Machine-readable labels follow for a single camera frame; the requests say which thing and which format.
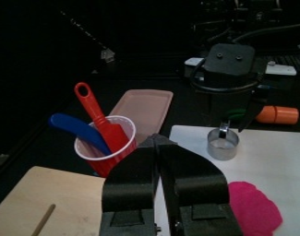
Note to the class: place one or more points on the white flat plate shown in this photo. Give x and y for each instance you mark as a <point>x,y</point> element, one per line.
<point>282,70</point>

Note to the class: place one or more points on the metal frame clamp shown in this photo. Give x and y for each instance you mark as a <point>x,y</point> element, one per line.
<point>108,54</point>

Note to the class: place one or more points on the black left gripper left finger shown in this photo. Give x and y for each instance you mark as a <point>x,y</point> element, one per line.
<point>129,184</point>

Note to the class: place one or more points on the pink play dough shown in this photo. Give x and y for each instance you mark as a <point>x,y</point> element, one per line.
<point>252,209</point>

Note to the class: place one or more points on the blue plastic spatula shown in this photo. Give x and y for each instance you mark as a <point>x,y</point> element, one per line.
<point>80,129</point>

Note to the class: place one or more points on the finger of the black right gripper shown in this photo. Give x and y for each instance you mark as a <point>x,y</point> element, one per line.
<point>254,112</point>

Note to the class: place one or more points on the red plastic spatula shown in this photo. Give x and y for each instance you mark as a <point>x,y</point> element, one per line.
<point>102,123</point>

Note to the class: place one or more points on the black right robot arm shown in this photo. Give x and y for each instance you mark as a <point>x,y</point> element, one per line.
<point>243,15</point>

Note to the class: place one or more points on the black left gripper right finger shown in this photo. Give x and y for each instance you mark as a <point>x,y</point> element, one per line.
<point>195,184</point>

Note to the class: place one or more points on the wooden drawer box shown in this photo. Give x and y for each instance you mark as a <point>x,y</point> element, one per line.
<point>45,196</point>

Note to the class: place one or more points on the white cutting board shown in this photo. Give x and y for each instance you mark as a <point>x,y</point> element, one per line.
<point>271,159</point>

